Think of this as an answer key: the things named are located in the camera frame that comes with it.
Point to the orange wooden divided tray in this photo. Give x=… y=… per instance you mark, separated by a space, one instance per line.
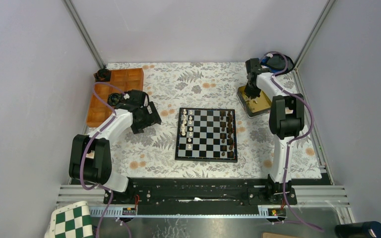
x=124 y=80

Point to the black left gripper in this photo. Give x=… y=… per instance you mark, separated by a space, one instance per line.
x=153 y=118

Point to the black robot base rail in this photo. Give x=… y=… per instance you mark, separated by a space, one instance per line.
x=202 y=196

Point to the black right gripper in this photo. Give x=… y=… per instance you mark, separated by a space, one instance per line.
x=253 y=94

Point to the black white chess board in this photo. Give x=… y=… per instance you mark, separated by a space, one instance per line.
x=206 y=136

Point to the dark rolled cloth corner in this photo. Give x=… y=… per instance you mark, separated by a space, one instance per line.
x=103 y=75

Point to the dark cylinder bottle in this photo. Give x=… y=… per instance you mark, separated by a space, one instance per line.
x=370 y=229

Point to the green white rolled chess mat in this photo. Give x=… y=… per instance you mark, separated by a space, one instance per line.
x=71 y=221

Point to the dark chess pieces row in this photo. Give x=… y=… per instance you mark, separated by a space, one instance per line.
x=227 y=135

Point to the dark rolled cloth in tray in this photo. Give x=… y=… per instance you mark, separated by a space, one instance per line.
x=114 y=99

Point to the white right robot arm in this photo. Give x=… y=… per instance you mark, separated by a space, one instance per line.
x=286 y=118

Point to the blue black cloth bundle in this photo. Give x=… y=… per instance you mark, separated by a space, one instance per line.
x=278 y=64

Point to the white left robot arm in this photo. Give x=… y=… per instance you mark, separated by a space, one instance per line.
x=91 y=159

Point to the gold metal tin box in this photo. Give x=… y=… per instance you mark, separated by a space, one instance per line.
x=256 y=106

